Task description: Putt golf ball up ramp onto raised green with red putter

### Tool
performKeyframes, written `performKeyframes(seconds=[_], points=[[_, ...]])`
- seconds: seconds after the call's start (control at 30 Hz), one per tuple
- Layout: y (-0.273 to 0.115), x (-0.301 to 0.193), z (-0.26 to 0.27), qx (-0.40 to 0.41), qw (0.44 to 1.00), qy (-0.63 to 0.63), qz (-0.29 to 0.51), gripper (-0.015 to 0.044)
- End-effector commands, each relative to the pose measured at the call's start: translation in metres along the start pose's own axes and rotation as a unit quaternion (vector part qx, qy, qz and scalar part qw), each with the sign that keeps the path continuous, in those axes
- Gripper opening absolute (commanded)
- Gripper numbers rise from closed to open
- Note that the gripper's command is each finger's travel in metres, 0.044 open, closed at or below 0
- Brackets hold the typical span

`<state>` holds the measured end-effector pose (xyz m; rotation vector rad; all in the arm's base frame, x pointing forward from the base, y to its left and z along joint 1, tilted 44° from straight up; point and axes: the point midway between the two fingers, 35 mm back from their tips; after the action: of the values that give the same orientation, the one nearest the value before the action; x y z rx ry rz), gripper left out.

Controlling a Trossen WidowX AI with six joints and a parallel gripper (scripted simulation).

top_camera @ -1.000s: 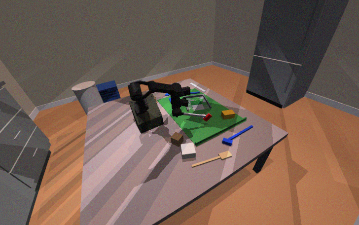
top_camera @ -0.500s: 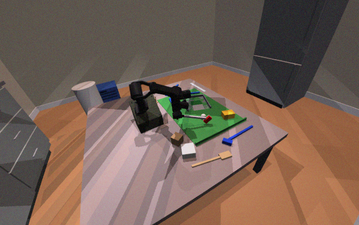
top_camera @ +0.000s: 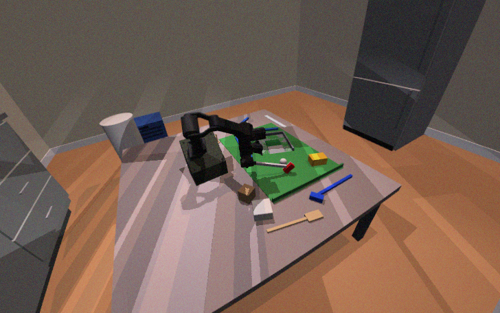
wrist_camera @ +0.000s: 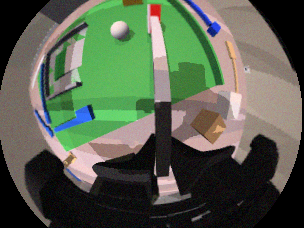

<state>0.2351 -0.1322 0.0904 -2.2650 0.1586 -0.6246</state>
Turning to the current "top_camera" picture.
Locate tan cube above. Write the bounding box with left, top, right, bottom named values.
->
left=238, top=184, right=255, bottom=205

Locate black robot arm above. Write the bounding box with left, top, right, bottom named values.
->
left=181, top=113, right=266, bottom=161

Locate green flat mat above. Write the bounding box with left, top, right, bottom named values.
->
left=219, top=130, right=338, bottom=202

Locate white block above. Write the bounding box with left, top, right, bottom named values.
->
left=252, top=198, right=273, bottom=221

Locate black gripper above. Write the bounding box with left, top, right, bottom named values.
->
left=238, top=142, right=254, bottom=168

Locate orange rectangular block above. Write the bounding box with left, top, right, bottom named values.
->
left=308, top=152, right=328, bottom=166

